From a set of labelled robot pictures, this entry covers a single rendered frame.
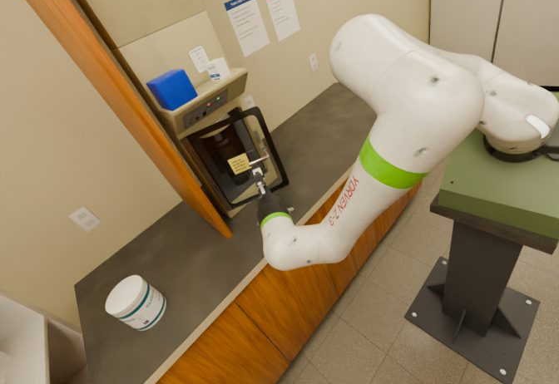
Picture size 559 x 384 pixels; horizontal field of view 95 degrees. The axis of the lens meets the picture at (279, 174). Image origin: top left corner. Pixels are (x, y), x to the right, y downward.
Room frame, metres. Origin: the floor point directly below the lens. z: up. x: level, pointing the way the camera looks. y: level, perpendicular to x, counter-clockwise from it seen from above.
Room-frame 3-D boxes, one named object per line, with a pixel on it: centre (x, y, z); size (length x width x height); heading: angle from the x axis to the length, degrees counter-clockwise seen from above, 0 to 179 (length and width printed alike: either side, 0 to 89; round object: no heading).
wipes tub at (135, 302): (0.60, 0.64, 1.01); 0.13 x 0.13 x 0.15
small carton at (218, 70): (0.98, 0.06, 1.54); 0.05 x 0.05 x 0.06; 46
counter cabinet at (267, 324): (1.13, 0.03, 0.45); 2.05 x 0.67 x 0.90; 120
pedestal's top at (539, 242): (0.50, -0.67, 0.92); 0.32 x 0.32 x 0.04; 30
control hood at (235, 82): (0.94, 0.12, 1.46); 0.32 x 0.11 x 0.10; 120
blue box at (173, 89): (0.89, 0.21, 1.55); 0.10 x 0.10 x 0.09; 30
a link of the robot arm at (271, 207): (0.54, 0.06, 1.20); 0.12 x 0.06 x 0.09; 92
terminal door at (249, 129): (0.91, 0.12, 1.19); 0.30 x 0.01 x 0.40; 91
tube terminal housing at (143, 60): (1.10, 0.21, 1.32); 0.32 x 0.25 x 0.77; 120
